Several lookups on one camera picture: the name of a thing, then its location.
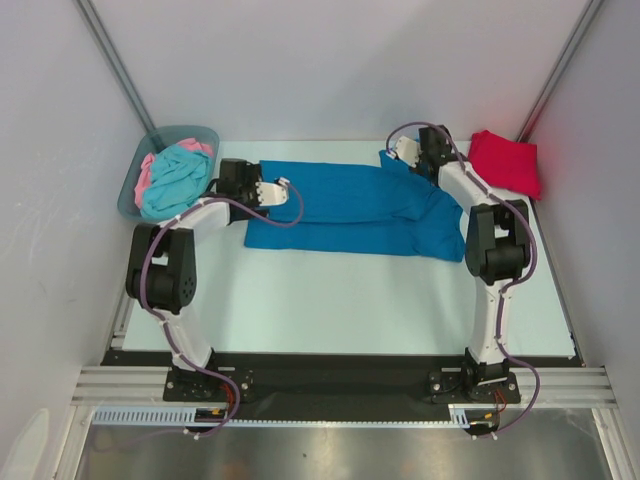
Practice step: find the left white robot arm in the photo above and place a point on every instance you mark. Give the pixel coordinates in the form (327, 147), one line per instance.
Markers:
(162, 270)

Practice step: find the black front mat strip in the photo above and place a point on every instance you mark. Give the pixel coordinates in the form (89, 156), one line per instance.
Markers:
(339, 388)

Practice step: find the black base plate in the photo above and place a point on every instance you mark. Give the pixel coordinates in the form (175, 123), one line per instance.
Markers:
(451, 387)
(191, 386)

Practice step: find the right slotted cable duct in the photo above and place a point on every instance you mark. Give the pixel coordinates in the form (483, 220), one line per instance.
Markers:
(471, 415)

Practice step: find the aluminium front rail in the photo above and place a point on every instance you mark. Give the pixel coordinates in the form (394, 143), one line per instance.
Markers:
(547, 388)

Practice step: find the light blue t shirt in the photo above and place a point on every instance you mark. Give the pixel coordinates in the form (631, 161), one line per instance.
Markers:
(175, 185)

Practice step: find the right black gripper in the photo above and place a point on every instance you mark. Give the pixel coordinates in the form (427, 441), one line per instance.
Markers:
(426, 163)

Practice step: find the slotted cable duct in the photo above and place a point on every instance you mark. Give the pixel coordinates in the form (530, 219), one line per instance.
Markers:
(471, 415)
(159, 416)

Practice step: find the left slotted cable duct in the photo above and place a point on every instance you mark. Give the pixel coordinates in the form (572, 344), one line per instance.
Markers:
(159, 416)

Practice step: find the folded red t shirt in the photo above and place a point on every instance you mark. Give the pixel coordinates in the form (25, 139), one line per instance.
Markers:
(506, 164)

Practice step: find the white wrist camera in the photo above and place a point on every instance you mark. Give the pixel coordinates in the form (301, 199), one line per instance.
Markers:
(406, 150)
(272, 194)

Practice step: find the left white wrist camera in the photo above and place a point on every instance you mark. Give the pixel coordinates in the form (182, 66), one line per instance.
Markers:
(272, 194)

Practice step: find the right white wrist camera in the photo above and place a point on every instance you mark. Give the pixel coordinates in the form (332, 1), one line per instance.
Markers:
(406, 150)

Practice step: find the aluminium corner post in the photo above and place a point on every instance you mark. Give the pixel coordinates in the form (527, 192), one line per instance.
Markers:
(108, 49)
(570, 49)

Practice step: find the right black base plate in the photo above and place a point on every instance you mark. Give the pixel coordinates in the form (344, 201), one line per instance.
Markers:
(451, 387)

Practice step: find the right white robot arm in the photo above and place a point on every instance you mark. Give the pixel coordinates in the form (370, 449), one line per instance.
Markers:
(499, 249)

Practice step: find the dark blue t shirt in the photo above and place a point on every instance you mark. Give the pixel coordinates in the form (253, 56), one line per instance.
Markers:
(347, 208)

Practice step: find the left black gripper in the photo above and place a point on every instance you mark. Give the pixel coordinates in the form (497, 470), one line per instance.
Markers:
(252, 175)

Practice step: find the pink t shirt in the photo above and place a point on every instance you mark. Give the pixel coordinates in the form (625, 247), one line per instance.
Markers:
(145, 175)

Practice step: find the left aluminium corner post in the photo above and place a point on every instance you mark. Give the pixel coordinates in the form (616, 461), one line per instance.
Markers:
(108, 49)

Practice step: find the right aluminium corner post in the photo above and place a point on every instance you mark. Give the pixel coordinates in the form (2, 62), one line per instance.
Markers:
(570, 49)

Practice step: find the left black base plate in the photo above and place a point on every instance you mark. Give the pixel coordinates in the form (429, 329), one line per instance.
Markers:
(191, 386)

